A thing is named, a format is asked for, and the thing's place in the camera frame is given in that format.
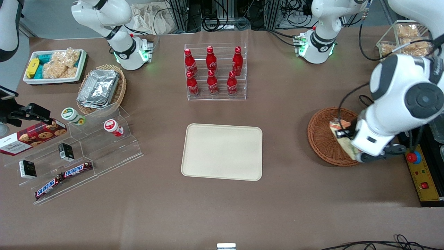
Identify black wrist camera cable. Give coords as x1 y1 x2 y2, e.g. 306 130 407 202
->
338 83 371 134

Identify yellow snack pack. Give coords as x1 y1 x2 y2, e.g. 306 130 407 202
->
26 58 40 79

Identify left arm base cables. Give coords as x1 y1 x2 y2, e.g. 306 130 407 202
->
266 28 306 48

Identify coiled black cable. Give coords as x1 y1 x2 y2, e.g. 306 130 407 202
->
201 14 251 32

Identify white rectangular snack bin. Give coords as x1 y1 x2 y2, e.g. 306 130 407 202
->
23 49 88 85

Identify Snickers chocolate bar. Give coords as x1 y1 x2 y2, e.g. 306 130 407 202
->
62 161 93 178
35 175 65 200

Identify small black box with barcode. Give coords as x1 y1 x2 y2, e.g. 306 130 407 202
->
58 143 75 161

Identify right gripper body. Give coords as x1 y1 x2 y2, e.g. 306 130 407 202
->
0 86 18 120

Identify yellow control box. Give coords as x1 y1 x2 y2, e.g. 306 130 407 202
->
404 144 441 202

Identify Walkers shortbread cookie box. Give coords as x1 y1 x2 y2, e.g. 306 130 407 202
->
0 119 67 156

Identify aluminium foil container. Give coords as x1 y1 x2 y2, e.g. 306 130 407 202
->
82 69 120 101
77 91 117 106

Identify black floor cable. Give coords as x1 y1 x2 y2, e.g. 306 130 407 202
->
321 234 444 250

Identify white cloth bag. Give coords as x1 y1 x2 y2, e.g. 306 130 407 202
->
130 2 174 35

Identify clear acrylic stepped stand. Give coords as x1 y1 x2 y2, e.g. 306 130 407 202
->
3 102 144 205

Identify brown round wicker basket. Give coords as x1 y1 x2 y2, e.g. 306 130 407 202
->
307 107 363 167

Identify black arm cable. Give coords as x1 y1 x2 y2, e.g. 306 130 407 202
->
358 14 444 62

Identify green lid sunflower cup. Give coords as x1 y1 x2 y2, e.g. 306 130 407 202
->
61 107 86 126

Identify aluminium frame post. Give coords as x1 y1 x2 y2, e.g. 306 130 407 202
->
168 0 202 33
265 0 282 30

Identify triangle sandwich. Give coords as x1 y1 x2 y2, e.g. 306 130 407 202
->
329 118 361 161

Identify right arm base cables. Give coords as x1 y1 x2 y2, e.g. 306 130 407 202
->
125 14 162 52

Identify red Coca-Cola bottle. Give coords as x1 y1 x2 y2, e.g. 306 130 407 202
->
227 71 238 96
184 49 197 75
207 70 219 96
206 46 217 72
186 71 200 97
232 46 243 75

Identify light wicker basket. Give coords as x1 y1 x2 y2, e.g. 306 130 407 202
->
76 64 127 117

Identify cream plastic tray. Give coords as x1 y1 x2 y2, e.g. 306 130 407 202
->
181 123 263 182

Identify red lid yogurt cup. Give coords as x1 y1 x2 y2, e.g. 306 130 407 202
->
104 119 124 137

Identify bagged rice crisp snack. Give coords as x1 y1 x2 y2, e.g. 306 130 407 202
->
64 48 81 70
43 52 71 79

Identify clear acrylic bottle rack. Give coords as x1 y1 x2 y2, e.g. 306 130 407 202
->
184 43 247 101

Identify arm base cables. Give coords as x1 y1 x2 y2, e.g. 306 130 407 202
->
125 14 162 52
266 28 306 48

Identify black box with white side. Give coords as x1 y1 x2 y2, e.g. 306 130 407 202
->
19 160 37 179

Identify bagged fried snack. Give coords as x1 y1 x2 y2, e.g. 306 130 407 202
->
395 24 420 38
380 43 396 57
401 37 433 57

